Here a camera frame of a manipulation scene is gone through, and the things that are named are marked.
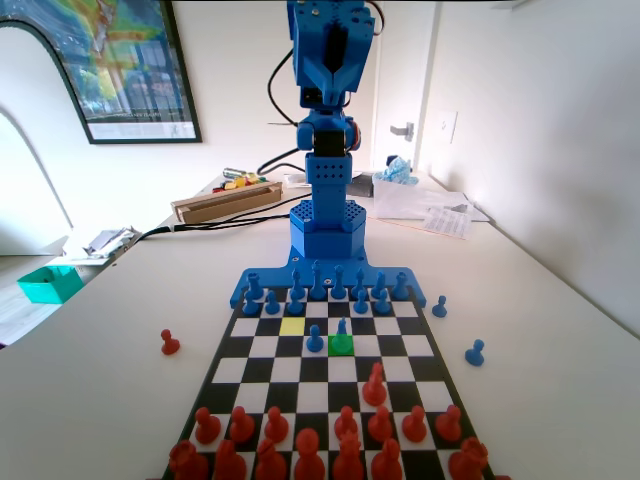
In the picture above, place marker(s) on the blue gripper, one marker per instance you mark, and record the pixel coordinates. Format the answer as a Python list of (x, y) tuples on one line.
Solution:
[(328, 79)]

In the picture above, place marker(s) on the blue chess knight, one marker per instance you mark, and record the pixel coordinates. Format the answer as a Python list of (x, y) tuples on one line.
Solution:
[(378, 284), (342, 330)]

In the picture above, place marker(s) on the red chess pawn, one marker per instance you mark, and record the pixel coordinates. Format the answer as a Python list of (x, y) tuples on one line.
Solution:
[(276, 430), (345, 425), (206, 430), (380, 429), (449, 427), (170, 345), (241, 430), (415, 427)]

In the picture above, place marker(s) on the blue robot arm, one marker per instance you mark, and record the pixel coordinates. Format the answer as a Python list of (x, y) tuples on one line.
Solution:
[(327, 195)]

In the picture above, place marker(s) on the blue chess bishop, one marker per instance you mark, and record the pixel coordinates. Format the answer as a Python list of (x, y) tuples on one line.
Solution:
[(297, 284), (359, 286)]

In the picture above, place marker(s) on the blue chess rook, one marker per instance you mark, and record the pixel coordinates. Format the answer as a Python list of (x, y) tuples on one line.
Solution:
[(400, 287), (254, 286)]

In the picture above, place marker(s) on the blue chess pawn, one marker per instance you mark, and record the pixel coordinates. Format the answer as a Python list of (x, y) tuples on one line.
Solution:
[(382, 305), (474, 355), (439, 309), (361, 306), (271, 305), (313, 342), (249, 307), (295, 306)]

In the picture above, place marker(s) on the chessboard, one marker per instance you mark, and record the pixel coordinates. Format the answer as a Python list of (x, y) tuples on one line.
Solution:
[(345, 372)]

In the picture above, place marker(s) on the red chess knight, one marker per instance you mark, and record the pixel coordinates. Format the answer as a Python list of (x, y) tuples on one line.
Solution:
[(374, 390), (229, 462)]

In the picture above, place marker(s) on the red chess queen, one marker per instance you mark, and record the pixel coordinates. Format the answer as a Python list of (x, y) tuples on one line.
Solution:
[(348, 460)]

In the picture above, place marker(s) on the red chess bishop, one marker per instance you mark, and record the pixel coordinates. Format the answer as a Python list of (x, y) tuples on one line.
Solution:
[(270, 464), (387, 462)]

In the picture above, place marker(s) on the red chess rook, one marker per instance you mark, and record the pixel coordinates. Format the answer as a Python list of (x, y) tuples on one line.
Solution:
[(187, 462), (469, 460)]

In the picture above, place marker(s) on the blue fluffy cloth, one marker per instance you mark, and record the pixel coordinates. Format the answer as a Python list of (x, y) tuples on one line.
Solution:
[(399, 170)]

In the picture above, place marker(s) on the green toy block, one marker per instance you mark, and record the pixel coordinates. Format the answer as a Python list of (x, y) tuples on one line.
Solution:
[(261, 178)]

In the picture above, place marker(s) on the silver metal can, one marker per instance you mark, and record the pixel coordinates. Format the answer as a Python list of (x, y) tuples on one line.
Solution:
[(231, 173)]

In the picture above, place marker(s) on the clear plastic bag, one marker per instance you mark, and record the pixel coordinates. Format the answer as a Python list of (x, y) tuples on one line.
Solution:
[(400, 200)]

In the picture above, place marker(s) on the yellow toy block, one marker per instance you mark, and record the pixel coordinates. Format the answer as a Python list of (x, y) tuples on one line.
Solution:
[(232, 185)]

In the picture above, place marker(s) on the long cardboard box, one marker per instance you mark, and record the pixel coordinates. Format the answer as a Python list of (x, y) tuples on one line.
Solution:
[(225, 207)]

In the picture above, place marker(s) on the printed paper sheet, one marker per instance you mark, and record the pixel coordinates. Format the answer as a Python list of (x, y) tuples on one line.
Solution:
[(447, 222)]

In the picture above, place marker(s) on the black framed map poster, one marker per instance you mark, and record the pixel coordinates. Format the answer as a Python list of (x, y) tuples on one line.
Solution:
[(125, 65)]

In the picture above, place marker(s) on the crumpled paper pile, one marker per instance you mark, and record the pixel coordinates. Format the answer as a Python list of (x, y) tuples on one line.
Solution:
[(107, 242)]

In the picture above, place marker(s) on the green plastic bin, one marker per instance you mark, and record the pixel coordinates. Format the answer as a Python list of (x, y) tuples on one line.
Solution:
[(46, 292)]

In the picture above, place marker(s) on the white wall switch plate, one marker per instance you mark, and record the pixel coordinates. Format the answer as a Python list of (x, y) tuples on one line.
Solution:
[(446, 126)]

